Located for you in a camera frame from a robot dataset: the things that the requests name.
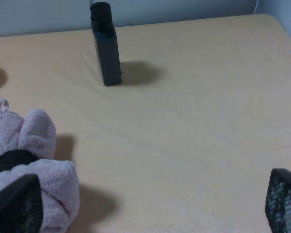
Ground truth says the pink rolled towel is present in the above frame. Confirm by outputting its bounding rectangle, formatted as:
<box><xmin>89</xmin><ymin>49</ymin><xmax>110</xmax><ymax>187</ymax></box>
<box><xmin>0</xmin><ymin>99</ymin><xmax>80</xmax><ymax>233</ymax></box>

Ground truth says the black band on towel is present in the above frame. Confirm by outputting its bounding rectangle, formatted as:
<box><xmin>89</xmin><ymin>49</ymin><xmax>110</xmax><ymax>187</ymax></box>
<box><xmin>0</xmin><ymin>150</ymin><xmax>39</xmax><ymax>173</ymax></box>

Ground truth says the dark grey plastic bottle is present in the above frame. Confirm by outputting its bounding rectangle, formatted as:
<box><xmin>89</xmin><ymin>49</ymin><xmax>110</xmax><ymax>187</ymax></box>
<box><xmin>90</xmin><ymin>1</ymin><xmax>122</xmax><ymax>86</ymax></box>

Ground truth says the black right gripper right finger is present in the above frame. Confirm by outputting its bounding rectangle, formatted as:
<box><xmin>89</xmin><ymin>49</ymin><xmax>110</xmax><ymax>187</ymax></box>
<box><xmin>265</xmin><ymin>168</ymin><xmax>291</xmax><ymax>233</ymax></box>

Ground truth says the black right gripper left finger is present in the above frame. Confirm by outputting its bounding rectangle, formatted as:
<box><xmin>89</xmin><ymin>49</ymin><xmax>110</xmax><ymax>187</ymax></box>
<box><xmin>0</xmin><ymin>174</ymin><xmax>43</xmax><ymax>233</ymax></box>

